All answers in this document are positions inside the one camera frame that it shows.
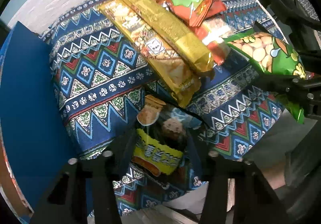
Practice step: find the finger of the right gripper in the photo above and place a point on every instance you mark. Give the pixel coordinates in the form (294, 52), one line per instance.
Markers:
(282, 83)

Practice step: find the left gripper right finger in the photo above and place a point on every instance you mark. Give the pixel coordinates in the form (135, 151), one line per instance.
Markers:
(255, 200)

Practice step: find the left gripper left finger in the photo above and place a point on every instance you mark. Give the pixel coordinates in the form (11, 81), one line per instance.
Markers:
(65, 201)

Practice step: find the green pea snack bag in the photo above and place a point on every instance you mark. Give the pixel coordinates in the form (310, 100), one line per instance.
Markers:
(268, 55)

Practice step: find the dark blue yellow snack bag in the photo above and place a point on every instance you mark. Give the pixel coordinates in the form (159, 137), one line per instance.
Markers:
(162, 139)

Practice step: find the red white snack bag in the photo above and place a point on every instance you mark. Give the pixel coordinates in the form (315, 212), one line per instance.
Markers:
(212, 33)

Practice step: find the plain gold biscuit pack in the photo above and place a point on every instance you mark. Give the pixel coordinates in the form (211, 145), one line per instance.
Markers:
(177, 35)

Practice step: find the gold biscuit pack with pictures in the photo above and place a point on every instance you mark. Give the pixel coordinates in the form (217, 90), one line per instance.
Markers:
(170, 67)

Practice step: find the blue cardboard box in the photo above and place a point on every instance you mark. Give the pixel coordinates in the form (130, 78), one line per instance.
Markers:
(35, 139)

